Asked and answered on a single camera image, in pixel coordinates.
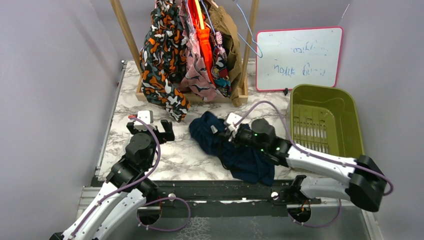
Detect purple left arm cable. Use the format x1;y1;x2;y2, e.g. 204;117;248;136
69;115;191;240

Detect olive green plastic basket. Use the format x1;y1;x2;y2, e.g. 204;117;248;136
287;84;365;158

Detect pink framed whiteboard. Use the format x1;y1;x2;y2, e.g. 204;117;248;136
255;26;344;92

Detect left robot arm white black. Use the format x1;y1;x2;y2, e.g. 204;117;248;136
50;117;175;240

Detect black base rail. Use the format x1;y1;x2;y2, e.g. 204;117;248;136
91;178;322;218

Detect tan khaki shorts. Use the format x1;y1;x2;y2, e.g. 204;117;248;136
207;0;243;107

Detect light blue wire hanger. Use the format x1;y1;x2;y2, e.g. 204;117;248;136
233;0;263;59

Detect wooden clothes rack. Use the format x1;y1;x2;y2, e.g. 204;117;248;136
110;0;260;105

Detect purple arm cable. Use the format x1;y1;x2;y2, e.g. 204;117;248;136
69;115;191;240
233;100;394;229

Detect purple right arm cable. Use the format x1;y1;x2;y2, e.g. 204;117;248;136
233;100;394;229

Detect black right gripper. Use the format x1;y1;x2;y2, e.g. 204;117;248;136
218;126;268;153

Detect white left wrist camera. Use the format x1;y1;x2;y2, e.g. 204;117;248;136
133;110;154;131

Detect navy blue shorts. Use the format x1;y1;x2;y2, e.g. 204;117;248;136
188;111;275;186

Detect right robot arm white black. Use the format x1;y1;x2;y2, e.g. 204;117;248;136
222;113;388;212

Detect camouflage orange black garment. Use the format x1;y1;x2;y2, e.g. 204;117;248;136
139;0;190;122

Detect colourful patterned shorts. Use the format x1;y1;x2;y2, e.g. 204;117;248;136
210;31;232;98

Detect pink patterned garment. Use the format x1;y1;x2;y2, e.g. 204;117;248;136
179;0;221;102

